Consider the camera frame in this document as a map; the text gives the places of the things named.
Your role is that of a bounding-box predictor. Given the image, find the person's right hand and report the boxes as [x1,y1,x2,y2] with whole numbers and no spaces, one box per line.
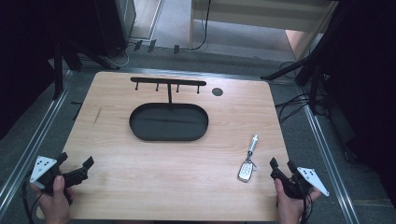
[274,179,322,224]

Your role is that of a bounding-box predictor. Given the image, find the black metal stand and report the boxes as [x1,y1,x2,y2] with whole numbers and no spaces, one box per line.
[261,46,330,117]
[51,38,120,101]

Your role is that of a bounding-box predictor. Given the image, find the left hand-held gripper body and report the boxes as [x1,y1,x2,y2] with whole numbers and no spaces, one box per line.
[29,155,90,194]

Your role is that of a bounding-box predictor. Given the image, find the white table frame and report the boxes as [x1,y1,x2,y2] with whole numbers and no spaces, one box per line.
[188,0,340,62]

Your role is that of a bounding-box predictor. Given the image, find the dark cabinet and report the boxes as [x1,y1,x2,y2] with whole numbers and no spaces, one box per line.
[92,0,138,58]

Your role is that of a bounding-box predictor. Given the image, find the black curtain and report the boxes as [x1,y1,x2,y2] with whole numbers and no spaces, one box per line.
[311,0,396,206]

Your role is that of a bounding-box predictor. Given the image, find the silver car key with keychain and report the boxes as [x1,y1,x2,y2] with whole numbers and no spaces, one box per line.
[236,133,260,184]

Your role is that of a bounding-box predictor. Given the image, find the aluminium floor rail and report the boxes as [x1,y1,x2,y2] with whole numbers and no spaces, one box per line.
[302,104,361,224]
[0,70,74,217]

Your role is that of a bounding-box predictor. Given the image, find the person's left hand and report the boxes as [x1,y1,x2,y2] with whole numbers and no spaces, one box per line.
[30,175,76,224]

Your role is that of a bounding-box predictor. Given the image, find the black floor cables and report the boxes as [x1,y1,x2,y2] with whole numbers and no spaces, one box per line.
[275,92,312,124]

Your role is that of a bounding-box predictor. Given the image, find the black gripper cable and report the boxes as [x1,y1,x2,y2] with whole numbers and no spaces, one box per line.
[21,179,45,224]
[298,191,315,224]

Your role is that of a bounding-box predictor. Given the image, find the black hanging cable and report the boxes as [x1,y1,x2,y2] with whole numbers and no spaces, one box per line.
[189,0,213,51]

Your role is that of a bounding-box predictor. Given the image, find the white floor cable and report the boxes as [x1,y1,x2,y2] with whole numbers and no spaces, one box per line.
[105,44,131,68]

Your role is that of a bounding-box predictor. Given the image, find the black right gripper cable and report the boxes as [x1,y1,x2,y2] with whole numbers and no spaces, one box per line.
[298,191,315,224]

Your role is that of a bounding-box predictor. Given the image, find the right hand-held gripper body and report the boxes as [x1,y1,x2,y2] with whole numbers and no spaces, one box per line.
[269,167,331,201]

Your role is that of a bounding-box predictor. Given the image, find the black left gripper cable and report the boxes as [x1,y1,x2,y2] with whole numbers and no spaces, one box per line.
[21,179,45,224]

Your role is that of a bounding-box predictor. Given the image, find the black key rack with tray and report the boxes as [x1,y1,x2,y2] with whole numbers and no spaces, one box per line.
[128,77,210,143]

